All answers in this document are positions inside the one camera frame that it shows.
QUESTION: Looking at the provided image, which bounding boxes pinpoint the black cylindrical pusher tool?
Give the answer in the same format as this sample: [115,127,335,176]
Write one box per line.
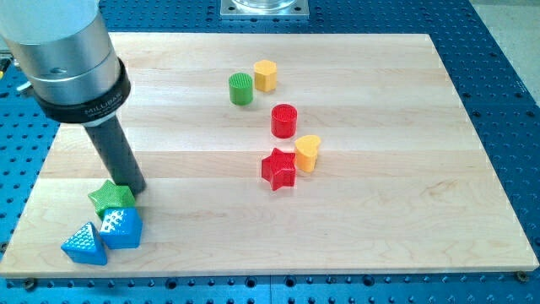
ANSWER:
[84,116,146,196]

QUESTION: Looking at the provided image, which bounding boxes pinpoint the red star block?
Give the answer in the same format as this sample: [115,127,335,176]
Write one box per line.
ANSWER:
[261,148,296,191]

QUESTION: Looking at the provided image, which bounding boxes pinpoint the red cylinder block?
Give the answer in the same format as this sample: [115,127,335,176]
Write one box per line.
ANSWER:
[271,104,298,138]

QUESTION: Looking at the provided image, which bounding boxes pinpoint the yellow heart block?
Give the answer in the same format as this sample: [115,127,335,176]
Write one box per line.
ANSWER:
[294,134,321,172]

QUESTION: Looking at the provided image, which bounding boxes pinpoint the wooden board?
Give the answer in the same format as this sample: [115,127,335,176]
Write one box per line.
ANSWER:
[1,33,538,278]

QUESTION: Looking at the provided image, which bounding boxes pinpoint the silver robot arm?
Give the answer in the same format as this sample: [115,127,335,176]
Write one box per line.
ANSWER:
[1,0,131,127]

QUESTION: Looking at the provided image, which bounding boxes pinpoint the green cylinder block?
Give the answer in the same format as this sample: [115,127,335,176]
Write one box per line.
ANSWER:
[228,73,253,106]

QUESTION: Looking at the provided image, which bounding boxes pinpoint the yellow hexagon block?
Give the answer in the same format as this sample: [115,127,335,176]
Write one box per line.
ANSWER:
[254,60,278,92]

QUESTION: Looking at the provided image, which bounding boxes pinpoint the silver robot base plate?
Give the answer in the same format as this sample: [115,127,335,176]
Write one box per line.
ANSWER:
[219,0,310,19]

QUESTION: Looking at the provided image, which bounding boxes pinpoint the blue cube block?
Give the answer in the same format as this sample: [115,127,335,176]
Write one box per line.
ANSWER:
[100,208,143,249]

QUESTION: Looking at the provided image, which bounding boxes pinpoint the green star block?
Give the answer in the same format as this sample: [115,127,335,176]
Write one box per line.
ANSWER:
[88,180,136,220]

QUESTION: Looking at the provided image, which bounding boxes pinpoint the blue triangle block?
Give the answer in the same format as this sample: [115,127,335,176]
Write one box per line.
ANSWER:
[61,222,108,266]

